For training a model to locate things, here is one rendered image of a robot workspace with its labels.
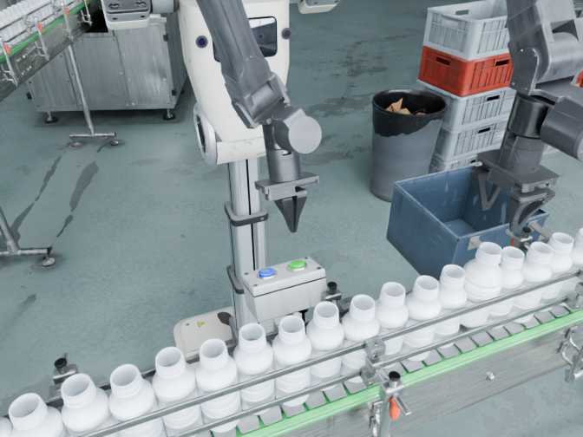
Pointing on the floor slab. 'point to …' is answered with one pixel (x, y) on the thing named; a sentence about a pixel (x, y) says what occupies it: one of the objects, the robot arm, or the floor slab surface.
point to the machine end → (114, 69)
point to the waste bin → (402, 137)
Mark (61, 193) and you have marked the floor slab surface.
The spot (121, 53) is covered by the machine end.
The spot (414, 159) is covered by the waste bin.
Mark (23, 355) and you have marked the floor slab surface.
